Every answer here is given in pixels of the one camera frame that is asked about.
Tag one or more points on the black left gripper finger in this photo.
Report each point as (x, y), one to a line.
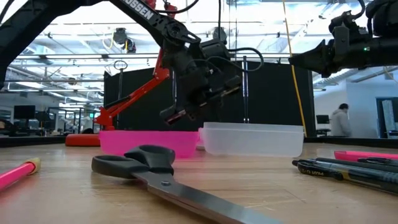
(194, 113)
(219, 109)

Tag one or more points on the pink pen with tan end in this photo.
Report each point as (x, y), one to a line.
(15, 174)

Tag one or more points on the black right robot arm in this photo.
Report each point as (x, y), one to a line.
(385, 53)

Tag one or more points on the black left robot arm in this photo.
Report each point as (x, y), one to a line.
(146, 14)

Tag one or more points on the clear plastic supply box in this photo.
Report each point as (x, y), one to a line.
(252, 140)

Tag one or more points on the pink plastic box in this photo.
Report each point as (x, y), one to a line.
(149, 143)

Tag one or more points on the silver vertical pole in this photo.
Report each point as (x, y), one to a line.
(245, 93)

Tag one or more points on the small dark monitor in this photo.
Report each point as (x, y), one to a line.
(322, 119)

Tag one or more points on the person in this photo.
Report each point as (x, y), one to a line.
(340, 123)

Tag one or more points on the black partition panel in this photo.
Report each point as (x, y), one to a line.
(280, 96)

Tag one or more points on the round hanging ceiling device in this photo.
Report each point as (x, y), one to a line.
(219, 32)

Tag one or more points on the pink highlighter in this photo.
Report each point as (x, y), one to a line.
(363, 155)

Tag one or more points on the black Pilot G-2 pen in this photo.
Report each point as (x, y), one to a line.
(320, 173)

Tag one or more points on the red round base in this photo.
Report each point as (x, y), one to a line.
(82, 140)

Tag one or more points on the dark computer monitor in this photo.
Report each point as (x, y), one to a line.
(24, 112)

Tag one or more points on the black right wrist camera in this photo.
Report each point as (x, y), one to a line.
(343, 21)

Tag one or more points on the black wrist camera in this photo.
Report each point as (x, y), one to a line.
(343, 21)
(215, 49)

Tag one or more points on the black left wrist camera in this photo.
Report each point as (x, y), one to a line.
(215, 49)

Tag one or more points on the dark door frame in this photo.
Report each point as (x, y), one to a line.
(378, 118)

